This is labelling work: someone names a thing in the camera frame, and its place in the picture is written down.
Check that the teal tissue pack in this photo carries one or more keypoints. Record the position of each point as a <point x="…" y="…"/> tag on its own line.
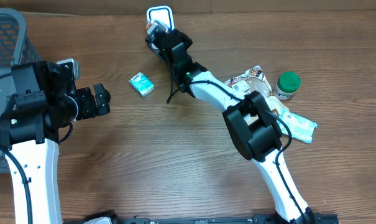
<point x="142" y="84"/>

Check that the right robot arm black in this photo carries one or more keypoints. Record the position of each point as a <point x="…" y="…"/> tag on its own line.
<point x="254" y="129"/>

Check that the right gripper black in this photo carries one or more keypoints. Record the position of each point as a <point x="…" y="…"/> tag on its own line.
<point x="163" y="55"/>

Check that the grey plastic mesh basket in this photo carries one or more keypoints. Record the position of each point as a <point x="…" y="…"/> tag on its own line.
<point x="15" y="48"/>

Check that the green lid jar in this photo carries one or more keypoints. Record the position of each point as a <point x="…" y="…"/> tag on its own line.
<point x="287" y="84"/>

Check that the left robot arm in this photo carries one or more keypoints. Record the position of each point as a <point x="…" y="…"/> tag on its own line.
<point x="46" y="100"/>

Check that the teal wet wipes pack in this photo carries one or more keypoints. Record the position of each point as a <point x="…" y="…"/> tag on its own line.
<point x="301" y="128"/>

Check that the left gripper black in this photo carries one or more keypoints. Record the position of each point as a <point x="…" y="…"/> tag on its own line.
<point x="90" y="102"/>

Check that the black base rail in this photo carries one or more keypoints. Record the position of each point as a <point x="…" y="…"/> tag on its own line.
<point x="110" y="216"/>

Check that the white barcode scanner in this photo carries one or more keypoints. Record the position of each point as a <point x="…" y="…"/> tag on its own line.
<point x="161" y="13"/>

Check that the orange tissue pack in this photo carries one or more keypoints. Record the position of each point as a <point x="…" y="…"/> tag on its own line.
<point x="149" y="24"/>

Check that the clear plastic snack bag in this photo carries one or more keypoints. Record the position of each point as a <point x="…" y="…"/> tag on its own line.
<point x="254" y="79"/>

